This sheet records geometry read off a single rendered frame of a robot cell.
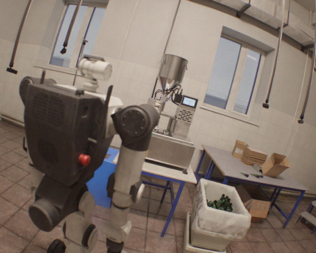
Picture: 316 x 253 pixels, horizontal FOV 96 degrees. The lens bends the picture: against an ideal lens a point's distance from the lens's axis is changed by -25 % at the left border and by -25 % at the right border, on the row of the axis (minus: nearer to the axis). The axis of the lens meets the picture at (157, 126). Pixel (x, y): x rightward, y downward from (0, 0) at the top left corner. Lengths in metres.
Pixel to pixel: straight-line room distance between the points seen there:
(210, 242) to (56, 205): 1.42
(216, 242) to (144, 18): 3.49
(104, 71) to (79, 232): 0.77
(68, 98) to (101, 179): 1.70
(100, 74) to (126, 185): 0.38
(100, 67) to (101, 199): 1.80
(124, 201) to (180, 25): 3.23
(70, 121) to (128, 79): 2.92
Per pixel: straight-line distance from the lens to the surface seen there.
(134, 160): 0.59
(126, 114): 0.51
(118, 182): 0.64
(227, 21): 3.83
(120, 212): 0.73
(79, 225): 0.97
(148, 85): 3.32
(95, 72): 0.65
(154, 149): 1.76
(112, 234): 0.87
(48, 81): 0.80
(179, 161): 1.81
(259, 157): 3.10
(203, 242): 1.79
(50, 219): 0.66
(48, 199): 0.70
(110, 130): 0.60
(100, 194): 2.22
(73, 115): 0.48
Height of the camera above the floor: 1.43
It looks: 10 degrees down
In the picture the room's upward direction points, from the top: 16 degrees clockwise
